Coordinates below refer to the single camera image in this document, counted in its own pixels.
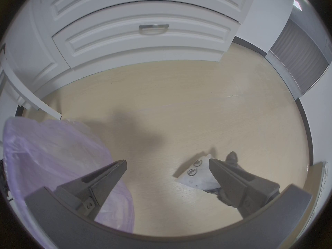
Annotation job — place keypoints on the purple plastic bag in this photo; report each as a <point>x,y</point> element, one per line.
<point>57,154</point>

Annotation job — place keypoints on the white printed paper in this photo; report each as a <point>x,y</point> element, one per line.
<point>197,175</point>

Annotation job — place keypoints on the grey padded white chair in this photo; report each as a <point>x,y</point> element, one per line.
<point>39,101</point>

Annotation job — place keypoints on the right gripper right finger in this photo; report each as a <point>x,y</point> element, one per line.
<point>233,185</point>

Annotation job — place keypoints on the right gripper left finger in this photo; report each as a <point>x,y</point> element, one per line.
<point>103,183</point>

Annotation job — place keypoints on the crumpled black plastic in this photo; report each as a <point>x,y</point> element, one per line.
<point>232,157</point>

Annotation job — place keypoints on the grey ribbed panel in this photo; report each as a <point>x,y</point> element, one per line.
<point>298,58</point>

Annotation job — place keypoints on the white wardrobe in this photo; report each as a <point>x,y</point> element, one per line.
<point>145,40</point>

